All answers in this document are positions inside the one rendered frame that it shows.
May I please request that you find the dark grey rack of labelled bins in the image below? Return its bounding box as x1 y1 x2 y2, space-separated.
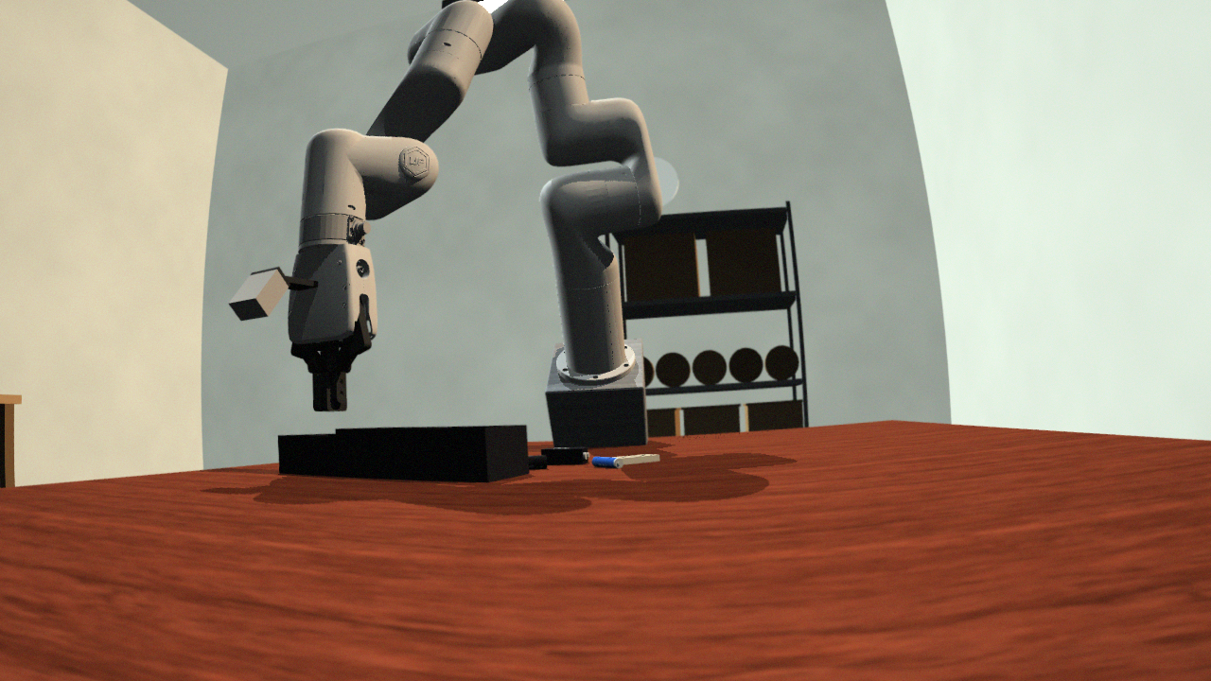
279 425 530 482

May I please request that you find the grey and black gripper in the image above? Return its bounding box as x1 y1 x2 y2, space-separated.
288 239 377 411

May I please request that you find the white domino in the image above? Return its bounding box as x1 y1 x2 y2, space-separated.
612 454 659 464

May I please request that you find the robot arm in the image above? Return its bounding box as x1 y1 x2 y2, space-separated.
299 0 662 385

